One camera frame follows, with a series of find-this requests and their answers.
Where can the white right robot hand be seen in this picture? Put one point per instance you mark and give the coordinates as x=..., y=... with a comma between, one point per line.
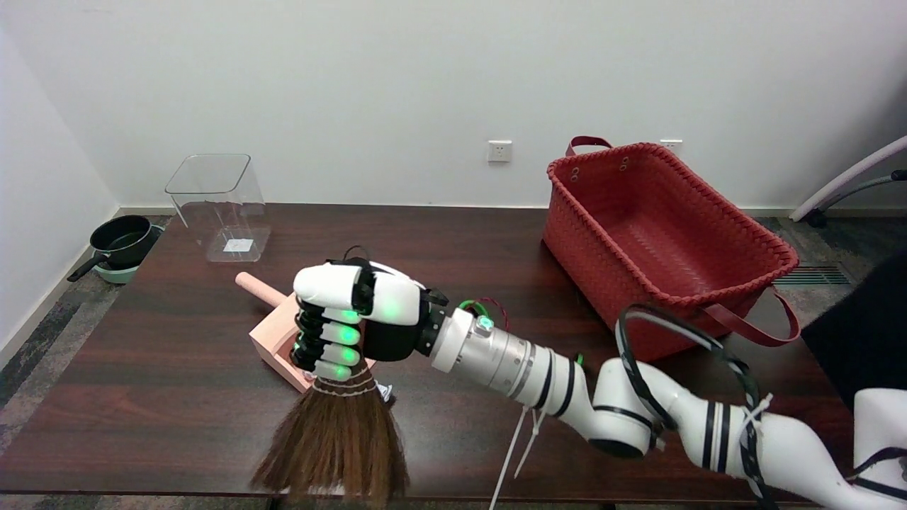
x=390, y=304

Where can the white paper ball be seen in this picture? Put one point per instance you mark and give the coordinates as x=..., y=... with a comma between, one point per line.
x=385, y=392

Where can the wooden dustpan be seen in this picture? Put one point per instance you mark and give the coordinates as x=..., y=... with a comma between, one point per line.
x=273, y=336

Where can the brown straw hand broom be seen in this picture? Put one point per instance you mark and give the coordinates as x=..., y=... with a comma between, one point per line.
x=333, y=439

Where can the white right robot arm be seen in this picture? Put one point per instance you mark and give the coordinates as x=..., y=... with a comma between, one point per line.
x=638, y=404

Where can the white container sticker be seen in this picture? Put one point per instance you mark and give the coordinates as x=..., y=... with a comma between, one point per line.
x=238, y=245

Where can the clear plastic container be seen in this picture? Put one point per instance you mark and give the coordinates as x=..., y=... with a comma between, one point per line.
x=212, y=184

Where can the black frying pan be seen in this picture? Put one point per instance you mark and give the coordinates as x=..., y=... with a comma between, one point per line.
x=124, y=237

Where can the teal pot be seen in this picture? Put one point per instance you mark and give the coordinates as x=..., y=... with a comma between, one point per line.
x=117, y=274

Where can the red woven basket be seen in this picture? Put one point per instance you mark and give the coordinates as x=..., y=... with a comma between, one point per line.
x=659, y=241

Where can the floor vent grille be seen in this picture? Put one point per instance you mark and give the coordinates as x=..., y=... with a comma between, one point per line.
x=811, y=275

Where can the black robot torso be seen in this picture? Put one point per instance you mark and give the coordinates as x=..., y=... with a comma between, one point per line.
x=864, y=333

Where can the white wall socket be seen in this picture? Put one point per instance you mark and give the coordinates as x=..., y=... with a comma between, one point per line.
x=672, y=145
x=499, y=151

